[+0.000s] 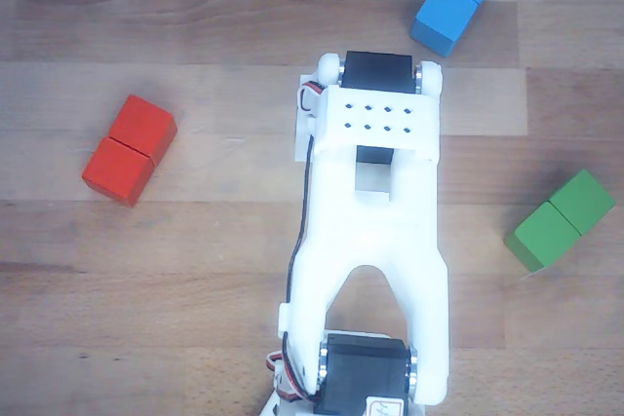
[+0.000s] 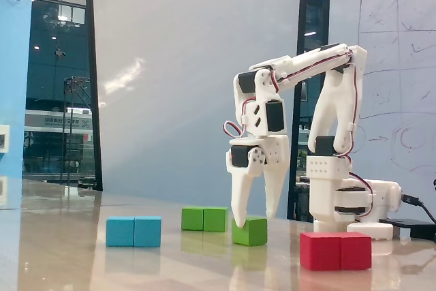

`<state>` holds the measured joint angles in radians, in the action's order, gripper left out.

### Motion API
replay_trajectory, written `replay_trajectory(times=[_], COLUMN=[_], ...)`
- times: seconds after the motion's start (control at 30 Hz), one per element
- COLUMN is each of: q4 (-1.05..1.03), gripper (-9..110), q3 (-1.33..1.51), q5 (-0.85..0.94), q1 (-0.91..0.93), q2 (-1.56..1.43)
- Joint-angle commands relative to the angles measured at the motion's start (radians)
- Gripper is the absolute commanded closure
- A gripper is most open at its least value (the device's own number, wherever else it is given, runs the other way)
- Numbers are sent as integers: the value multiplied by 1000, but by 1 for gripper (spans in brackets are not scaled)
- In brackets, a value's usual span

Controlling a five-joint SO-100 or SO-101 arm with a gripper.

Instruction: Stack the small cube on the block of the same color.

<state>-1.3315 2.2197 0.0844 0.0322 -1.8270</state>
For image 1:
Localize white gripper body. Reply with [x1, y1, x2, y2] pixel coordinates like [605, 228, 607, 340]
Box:
[293, 92, 314, 165]

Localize long red block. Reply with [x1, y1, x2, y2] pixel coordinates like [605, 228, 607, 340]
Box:
[81, 95, 178, 208]

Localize long green block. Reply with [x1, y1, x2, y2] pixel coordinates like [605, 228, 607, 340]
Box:
[503, 169, 616, 274]

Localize red black servo wire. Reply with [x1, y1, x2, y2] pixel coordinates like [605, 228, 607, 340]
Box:
[265, 81, 328, 403]

